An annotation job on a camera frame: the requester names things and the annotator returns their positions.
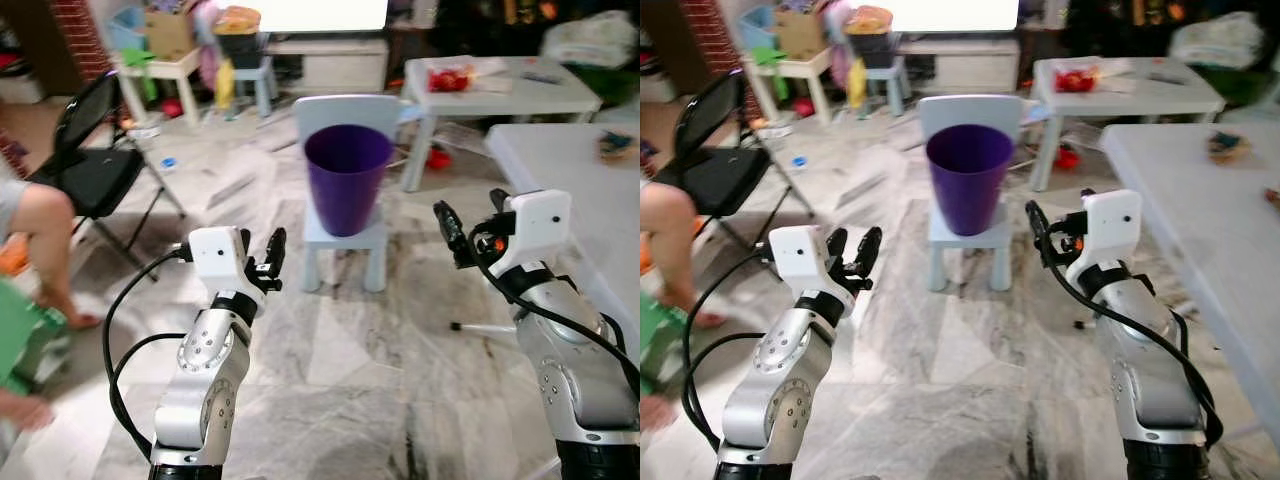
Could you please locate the green plastic stool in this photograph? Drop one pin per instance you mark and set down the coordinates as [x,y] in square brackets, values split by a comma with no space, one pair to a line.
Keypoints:
[658,340]
[25,335]

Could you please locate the black folding chair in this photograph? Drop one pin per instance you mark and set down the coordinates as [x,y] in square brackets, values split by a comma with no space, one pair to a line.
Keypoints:
[720,175]
[90,175]

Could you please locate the purple plastic rubbish bin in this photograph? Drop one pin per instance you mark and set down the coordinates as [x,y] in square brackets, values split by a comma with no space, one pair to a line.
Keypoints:
[348,190]
[970,190]

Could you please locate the small white plastic table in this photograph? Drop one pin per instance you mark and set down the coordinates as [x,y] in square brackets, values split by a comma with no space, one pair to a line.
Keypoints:
[1140,98]
[520,98]

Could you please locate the white printed plastic bag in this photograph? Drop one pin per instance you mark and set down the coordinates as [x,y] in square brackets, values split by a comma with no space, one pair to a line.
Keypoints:
[590,40]
[1215,40]

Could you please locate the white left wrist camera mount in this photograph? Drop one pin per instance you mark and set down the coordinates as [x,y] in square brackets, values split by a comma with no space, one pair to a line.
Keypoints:
[800,255]
[218,255]

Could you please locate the grey folding table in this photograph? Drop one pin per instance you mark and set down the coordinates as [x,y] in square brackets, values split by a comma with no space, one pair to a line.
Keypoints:
[590,200]
[1200,230]

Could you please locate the bright television screen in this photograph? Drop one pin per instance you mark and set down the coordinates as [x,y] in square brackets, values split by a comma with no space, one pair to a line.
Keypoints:
[955,12]
[320,12]

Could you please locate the red ball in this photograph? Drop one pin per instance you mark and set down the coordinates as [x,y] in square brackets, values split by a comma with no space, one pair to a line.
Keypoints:
[171,108]
[804,108]

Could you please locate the light blue plastic basket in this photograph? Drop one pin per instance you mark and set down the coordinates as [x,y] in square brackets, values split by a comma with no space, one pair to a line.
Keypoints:
[757,27]
[125,30]

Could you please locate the red toy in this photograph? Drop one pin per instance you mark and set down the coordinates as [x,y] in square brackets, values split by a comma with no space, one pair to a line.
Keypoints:
[1077,80]
[450,80]

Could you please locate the grey remote control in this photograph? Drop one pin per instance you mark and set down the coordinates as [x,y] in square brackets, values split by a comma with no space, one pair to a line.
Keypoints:
[1167,77]
[540,77]

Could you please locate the white TV cabinet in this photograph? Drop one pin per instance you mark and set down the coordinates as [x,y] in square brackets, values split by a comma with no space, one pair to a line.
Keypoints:
[340,65]
[970,65]

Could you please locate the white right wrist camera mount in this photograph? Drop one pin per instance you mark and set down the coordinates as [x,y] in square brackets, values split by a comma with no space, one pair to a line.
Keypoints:
[1112,222]
[540,225]

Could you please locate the red bowl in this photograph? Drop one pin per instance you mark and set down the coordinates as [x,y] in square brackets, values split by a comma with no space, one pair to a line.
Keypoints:
[437,158]
[1066,158]

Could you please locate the folding table leg bar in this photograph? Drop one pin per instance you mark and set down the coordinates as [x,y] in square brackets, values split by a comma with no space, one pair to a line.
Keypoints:
[1085,324]
[485,327]

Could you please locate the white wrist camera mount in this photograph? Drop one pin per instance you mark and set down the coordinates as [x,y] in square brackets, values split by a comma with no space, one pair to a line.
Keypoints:
[800,255]
[218,255]
[540,225]
[1112,222]

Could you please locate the person's bare limb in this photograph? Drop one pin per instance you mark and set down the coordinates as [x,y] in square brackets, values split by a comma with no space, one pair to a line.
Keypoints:
[22,411]
[655,413]

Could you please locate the cream low side table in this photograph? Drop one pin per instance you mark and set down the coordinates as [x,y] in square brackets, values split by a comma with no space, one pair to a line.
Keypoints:
[170,68]
[800,68]

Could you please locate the light blue stool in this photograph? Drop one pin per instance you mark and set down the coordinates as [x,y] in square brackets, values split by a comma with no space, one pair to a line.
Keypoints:
[255,75]
[888,75]

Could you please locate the black basket with orange contents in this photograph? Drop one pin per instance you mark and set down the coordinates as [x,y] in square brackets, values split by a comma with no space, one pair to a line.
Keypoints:
[240,45]
[870,45]

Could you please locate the pale blue kids chair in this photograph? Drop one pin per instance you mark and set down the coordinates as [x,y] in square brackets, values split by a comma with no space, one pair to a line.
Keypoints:
[345,108]
[970,108]

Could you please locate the yellow toy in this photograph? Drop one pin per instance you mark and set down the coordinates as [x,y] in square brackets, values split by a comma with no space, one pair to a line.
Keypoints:
[856,85]
[225,85]

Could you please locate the brown cardboard box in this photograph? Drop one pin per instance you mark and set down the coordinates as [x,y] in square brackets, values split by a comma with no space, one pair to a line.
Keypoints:
[798,35]
[168,35]

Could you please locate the green paper star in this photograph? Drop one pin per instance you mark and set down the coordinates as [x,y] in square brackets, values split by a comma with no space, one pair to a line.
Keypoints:
[768,55]
[138,58]

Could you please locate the green plastic bin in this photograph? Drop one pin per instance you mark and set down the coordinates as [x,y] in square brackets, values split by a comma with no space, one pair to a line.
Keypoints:
[610,85]
[1235,85]

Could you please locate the teal brown snack wrapper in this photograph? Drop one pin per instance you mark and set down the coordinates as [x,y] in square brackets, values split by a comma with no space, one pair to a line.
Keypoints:
[616,147]
[1228,148]

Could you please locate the person's bare leg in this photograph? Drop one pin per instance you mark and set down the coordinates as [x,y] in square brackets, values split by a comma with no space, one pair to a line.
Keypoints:
[670,230]
[45,230]

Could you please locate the red brick pillar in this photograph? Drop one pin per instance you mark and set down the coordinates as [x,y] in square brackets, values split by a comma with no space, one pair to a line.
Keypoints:
[712,40]
[80,35]

